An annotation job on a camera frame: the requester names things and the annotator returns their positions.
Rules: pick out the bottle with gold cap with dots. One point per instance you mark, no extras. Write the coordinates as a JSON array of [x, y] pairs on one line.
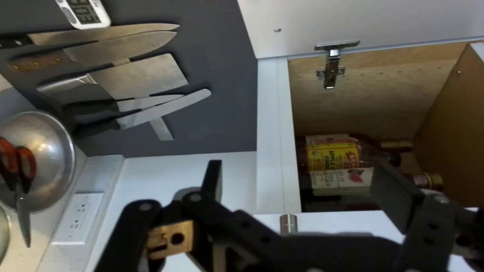
[[428, 181]]

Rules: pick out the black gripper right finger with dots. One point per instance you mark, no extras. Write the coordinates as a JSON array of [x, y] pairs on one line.
[[444, 232]]

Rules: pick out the long slim kitchen knife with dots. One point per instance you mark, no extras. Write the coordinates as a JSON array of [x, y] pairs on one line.
[[167, 108]]

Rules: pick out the white and red box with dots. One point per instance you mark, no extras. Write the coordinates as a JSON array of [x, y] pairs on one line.
[[338, 179]]

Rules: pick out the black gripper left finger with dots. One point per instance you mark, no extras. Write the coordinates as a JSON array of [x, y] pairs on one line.
[[146, 243]]

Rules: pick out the yellow food box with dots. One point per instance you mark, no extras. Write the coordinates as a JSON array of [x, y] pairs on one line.
[[330, 154]]

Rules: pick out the white wall outlet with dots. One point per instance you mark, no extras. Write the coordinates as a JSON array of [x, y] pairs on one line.
[[78, 219]]

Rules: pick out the short slim kitchen knife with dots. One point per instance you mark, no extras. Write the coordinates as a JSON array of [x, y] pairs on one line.
[[141, 104]]

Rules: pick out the white digital timer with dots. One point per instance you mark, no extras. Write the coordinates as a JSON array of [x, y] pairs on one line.
[[84, 13]]

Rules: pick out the glass pot lid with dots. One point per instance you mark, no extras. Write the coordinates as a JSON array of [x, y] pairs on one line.
[[3, 235]]

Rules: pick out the white cabinet door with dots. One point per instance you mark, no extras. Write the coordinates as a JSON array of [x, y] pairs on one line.
[[379, 21]]

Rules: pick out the magnetic knife strip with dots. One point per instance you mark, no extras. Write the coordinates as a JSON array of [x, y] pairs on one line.
[[162, 131]]

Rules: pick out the white wall cabinet body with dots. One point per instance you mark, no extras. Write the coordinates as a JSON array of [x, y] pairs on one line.
[[274, 126]]

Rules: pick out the metal bowl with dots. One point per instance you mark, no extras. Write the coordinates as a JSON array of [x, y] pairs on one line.
[[50, 157]]

